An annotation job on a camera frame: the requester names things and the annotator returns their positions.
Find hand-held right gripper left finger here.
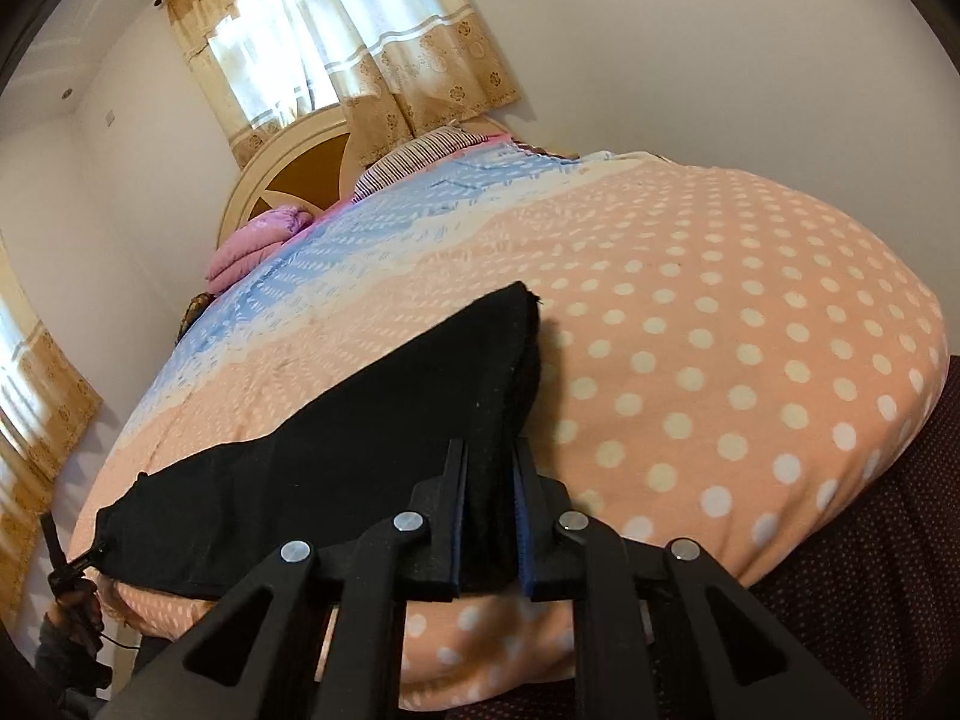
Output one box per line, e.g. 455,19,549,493
97,437,470,720

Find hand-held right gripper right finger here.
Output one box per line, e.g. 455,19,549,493
513,437,835,720

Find black pants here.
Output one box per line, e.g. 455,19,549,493
96,281,543,602

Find person's left hand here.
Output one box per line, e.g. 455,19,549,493
51,588,103,650

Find beige floral window curtain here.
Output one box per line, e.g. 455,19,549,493
161,0,523,170
0,240,104,595

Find polka dot bed sheet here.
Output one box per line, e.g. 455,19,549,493
71,131,948,718

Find pink folded blanket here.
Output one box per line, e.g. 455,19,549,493
205,205,317,294

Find striped pillow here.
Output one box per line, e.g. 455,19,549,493
352,127,512,203

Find cream wooden headboard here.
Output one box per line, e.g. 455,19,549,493
220,106,376,250

